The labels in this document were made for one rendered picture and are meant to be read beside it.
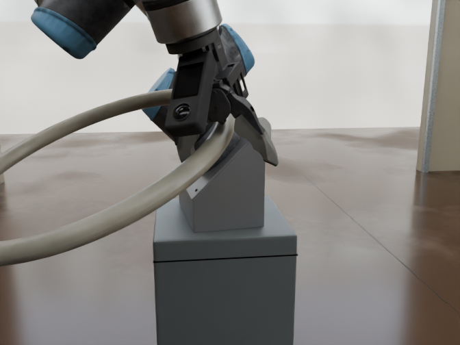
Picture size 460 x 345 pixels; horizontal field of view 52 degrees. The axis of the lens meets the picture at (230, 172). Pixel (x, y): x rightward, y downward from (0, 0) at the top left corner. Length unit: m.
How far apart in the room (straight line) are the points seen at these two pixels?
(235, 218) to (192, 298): 0.25
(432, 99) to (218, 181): 4.81
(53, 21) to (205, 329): 0.98
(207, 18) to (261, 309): 0.98
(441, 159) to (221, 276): 5.07
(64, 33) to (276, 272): 0.91
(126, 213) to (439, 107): 5.64
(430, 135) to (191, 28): 5.50
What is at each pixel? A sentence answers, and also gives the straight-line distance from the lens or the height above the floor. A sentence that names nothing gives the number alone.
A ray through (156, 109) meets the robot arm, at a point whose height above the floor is 1.19.
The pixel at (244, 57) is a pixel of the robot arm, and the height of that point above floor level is 1.33.
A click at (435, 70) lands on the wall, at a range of 5.94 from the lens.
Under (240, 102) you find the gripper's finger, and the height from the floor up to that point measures 1.27.
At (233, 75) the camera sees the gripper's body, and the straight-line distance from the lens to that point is 0.66.
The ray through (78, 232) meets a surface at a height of 1.13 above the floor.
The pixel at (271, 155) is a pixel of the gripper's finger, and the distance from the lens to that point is 0.66.
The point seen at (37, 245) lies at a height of 1.12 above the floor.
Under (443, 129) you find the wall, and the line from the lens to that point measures 6.15.
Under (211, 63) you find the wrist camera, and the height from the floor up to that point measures 1.32.
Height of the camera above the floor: 1.33
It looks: 14 degrees down
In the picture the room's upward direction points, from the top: straight up
